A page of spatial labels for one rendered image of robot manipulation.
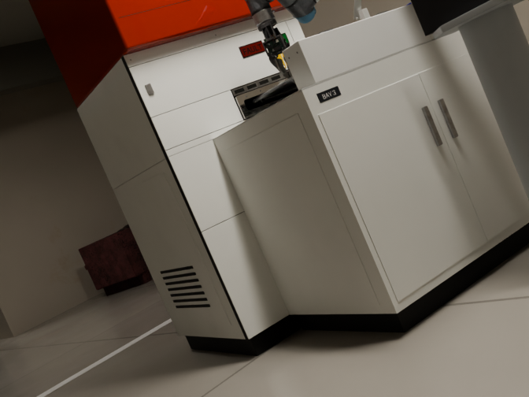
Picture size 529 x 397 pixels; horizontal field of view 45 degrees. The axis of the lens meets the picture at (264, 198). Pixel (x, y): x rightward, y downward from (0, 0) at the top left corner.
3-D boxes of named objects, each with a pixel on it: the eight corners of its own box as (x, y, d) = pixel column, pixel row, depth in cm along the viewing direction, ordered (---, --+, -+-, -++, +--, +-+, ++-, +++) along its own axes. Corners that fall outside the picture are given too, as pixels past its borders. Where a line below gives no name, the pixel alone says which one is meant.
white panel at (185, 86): (165, 158, 236) (120, 57, 234) (325, 94, 278) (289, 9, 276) (168, 156, 233) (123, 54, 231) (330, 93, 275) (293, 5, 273)
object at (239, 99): (243, 120, 253) (234, 97, 252) (324, 88, 276) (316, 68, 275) (246, 118, 251) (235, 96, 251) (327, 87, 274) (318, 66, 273)
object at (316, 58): (298, 93, 202) (281, 51, 201) (413, 49, 230) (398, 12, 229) (315, 83, 194) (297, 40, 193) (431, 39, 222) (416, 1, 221)
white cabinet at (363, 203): (297, 334, 249) (212, 140, 244) (451, 235, 298) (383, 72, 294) (410, 339, 194) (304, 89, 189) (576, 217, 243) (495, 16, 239)
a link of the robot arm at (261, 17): (254, 18, 235) (275, 9, 233) (260, 30, 235) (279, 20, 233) (249, 16, 227) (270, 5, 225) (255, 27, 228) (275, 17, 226)
